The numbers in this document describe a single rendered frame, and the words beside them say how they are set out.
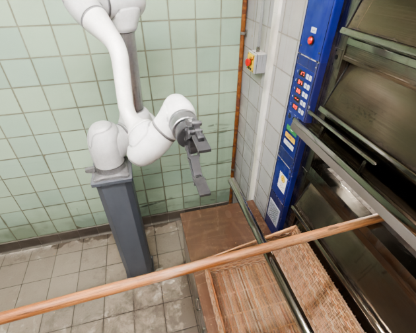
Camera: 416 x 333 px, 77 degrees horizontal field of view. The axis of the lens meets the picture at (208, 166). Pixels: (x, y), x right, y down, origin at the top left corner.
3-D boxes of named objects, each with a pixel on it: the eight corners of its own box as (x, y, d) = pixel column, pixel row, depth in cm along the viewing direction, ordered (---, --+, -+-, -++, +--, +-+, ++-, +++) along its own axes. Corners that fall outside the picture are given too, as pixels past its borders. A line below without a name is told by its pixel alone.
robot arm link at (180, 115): (197, 133, 88) (201, 142, 83) (170, 137, 86) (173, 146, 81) (196, 107, 82) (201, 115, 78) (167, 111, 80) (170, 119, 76)
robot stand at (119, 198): (127, 262, 210) (93, 161, 149) (152, 256, 214) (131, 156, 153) (127, 287, 194) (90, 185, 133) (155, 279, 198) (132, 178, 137)
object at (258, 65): (257, 67, 152) (259, 49, 146) (265, 73, 144) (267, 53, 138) (245, 69, 150) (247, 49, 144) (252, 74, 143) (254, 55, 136)
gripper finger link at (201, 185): (193, 178, 72) (193, 180, 73) (199, 195, 67) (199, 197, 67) (204, 176, 73) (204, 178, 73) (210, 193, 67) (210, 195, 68)
